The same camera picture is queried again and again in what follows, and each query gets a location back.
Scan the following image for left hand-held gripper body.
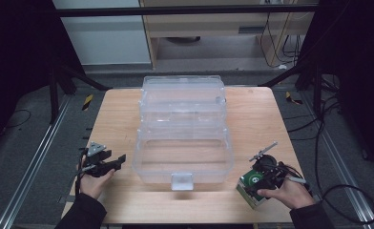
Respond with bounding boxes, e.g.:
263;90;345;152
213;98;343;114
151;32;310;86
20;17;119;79
79;141;114;178

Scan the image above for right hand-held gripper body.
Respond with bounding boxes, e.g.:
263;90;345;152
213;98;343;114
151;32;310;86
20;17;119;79
248;141;288;192

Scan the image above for green and white carton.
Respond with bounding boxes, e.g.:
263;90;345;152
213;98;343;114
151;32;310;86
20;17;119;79
235;169;269;211

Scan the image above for clear plastic storage box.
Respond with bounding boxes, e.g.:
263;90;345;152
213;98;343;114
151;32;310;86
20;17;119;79
131;74;236;192

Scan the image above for person's left hand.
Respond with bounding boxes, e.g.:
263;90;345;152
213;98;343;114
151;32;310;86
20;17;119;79
78;156;116;201

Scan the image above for person's right hand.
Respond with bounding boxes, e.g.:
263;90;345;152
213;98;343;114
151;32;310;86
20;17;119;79
257;173;317;211

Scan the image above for yellow and black tape strip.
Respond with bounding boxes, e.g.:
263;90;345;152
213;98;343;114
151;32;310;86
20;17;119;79
81;94;94;112
284;91;304;106

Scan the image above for black metal stand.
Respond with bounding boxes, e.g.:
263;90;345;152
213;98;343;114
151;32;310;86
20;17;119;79
258;60;324;119
47;60;113;126

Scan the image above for white cabinet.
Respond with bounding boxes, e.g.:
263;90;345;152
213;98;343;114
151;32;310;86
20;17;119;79
52;0;153;67

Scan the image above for black curtain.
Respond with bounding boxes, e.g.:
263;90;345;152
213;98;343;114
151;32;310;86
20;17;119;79
0;0;85;154
298;0;374;179

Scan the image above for light wooden desk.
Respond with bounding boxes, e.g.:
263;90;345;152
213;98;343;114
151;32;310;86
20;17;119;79
139;0;320;71

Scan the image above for aluminium floor rail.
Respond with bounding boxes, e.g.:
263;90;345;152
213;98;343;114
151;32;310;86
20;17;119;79
0;94;73;229
299;92;374;229

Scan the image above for thin black floor cable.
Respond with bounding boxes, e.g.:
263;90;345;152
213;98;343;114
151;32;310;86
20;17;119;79
3;108;32;130

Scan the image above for hanging black desk cables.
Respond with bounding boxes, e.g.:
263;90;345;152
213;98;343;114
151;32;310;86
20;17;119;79
259;12;304;70

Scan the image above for black horizontal frame bar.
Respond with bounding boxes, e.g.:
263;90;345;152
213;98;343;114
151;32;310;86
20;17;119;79
52;4;320;18

